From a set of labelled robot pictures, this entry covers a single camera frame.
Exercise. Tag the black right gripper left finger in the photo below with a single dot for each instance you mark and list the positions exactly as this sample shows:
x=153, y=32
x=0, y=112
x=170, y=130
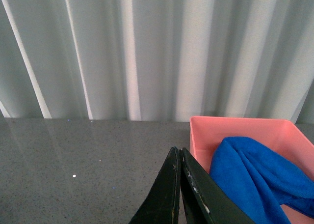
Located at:
x=162, y=204

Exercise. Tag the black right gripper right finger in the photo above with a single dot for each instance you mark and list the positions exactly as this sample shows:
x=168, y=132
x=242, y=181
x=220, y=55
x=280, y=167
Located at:
x=204, y=202

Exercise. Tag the blue microfiber cloth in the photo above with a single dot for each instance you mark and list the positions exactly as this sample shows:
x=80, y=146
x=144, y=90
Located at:
x=259, y=181

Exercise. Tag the pink plastic bin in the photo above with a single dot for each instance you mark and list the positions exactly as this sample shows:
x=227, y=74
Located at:
x=282, y=136

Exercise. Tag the white pleated curtain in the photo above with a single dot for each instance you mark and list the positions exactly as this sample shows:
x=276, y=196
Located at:
x=157, y=60

